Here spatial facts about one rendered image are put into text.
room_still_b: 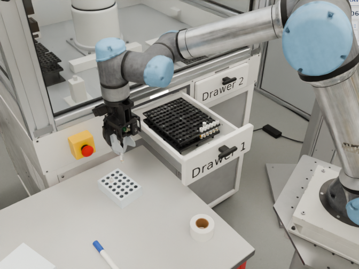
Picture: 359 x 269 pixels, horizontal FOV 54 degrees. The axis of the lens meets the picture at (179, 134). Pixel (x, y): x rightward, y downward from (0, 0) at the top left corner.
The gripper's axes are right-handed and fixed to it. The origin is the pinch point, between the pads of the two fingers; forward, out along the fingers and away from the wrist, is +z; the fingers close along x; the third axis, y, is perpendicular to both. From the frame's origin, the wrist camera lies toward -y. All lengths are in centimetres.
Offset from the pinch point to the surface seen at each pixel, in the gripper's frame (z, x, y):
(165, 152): 5.0, 12.7, 6.9
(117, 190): 11.9, -5.1, 3.6
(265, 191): 92, 98, 4
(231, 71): -1, 63, -6
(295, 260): 33, 27, 52
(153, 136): 3.0, 14.0, -0.3
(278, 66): 61, 194, -53
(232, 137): -0.5, 28.4, 21.7
